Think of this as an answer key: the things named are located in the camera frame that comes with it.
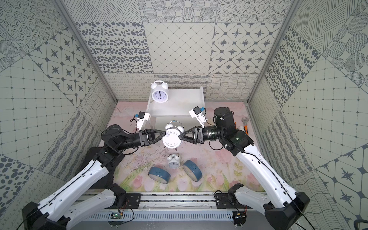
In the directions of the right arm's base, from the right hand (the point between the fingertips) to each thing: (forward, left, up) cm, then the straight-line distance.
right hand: (181, 138), depth 59 cm
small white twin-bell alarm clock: (+1, +6, -28) cm, 28 cm away
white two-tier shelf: (+18, +4, -1) cm, 19 cm away
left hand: (-2, +6, +2) cm, 7 cm away
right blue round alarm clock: (-5, -5, -23) cm, 24 cm away
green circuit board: (-24, +34, -36) cm, 55 cm away
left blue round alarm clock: (-8, +13, -23) cm, 27 cm away
